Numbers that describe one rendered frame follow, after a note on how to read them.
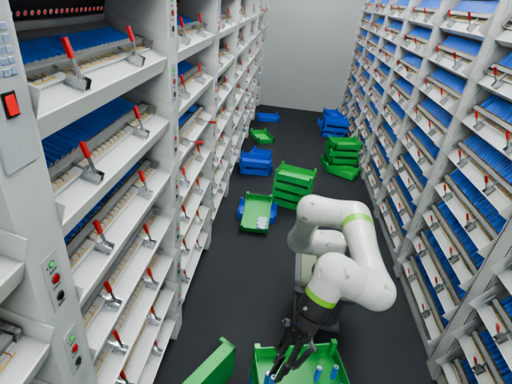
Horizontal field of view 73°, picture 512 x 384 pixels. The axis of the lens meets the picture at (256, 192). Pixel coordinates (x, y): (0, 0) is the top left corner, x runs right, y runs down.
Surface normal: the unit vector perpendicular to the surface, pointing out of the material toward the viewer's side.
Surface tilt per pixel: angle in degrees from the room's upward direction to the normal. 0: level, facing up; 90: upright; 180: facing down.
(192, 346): 0
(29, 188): 90
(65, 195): 19
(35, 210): 90
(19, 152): 90
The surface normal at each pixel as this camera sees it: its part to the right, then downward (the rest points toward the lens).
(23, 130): 0.99, 0.14
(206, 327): 0.10, -0.86
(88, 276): 0.41, -0.77
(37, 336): -0.11, 0.49
